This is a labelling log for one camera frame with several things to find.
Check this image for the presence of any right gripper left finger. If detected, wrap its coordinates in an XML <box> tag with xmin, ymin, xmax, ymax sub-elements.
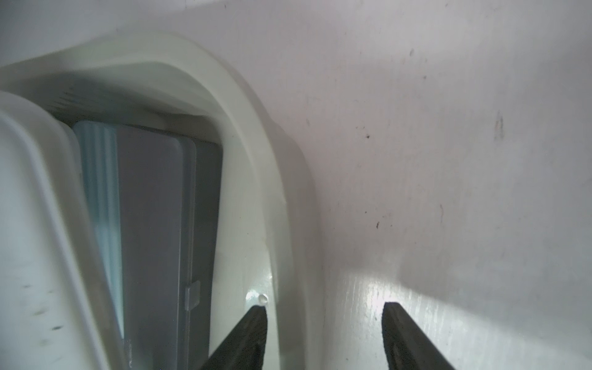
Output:
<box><xmin>200</xmin><ymin>305</ymin><xmax>268</xmax><ymax>370</ymax></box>

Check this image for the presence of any light blue ribbed pencil case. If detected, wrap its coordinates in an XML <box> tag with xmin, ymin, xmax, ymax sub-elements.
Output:
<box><xmin>73</xmin><ymin>121</ymin><xmax>125</xmax><ymax>336</ymax></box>

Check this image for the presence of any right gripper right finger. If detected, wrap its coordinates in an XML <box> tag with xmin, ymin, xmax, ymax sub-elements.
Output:
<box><xmin>382</xmin><ymin>302</ymin><xmax>454</xmax><ymax>370</ymax></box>

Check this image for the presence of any clear frosted pencil case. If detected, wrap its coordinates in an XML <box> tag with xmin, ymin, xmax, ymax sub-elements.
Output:
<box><xmin>117</xmin><ymin>126</ymin><xmax>196</xmax><ymax>369</ymax></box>

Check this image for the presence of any grey-green plastic storage box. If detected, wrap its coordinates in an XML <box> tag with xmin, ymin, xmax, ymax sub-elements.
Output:
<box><xmin>1</xmin><ymin>32</ymin><xmax>325</xmax><ymax>369</ymax></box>

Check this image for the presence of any black pencil case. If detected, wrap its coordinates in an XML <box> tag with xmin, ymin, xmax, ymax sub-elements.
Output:
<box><xmin>187</xmin><ymin>140</ymin><xmax>223</xmax><ymax>369</ymax></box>

